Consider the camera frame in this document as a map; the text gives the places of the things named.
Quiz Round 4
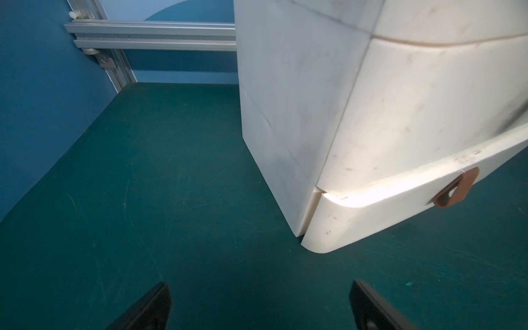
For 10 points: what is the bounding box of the horizontal aluminium frame rail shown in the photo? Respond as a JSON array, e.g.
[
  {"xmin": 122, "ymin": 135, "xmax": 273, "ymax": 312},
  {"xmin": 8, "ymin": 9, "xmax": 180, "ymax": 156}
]
[{"xmin": 108, "ymin": 21, "xmax": 237, "ymax": 52}]

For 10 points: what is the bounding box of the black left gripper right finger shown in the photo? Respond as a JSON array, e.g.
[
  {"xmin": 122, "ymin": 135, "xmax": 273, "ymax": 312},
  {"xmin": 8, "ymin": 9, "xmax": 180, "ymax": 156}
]
[{"xmin": 349, "ymin": 279, "xmax": 418, "ymax": 330}]

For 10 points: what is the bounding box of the brown top drawer pull tab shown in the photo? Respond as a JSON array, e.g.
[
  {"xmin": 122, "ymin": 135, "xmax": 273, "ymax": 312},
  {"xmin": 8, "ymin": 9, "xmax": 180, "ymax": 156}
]
[{"xmin": 433, "ymin": 167, "xmax": 480, "ymax": 208}]

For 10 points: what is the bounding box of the white drawer cabinet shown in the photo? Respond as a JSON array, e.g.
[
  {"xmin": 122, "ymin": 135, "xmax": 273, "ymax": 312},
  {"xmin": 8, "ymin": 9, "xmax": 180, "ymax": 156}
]
[{"xmin": 234, "ymin": 1, "xmax": 527, "ymax": 236}]

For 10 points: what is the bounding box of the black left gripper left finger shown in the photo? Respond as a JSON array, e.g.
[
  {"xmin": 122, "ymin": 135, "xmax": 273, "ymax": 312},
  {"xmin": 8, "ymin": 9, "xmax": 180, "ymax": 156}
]
[{"xmin": 106, "ymin": 282, "xmax": 172, "ymax": 330}]

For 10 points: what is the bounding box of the left aluminium frame post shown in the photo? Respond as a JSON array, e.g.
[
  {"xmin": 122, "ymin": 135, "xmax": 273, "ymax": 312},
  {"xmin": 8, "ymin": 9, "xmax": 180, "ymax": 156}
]
[{"xmin": 64, "ymin": 0, "xmax": 138, "ymax": 92}]

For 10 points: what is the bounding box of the white top drawer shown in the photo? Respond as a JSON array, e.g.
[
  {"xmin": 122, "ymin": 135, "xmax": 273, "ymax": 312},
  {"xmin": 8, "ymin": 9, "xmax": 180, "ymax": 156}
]
[{"xmin": 301, "ymin": 125, "xmax": 527, "ymax": 254}]

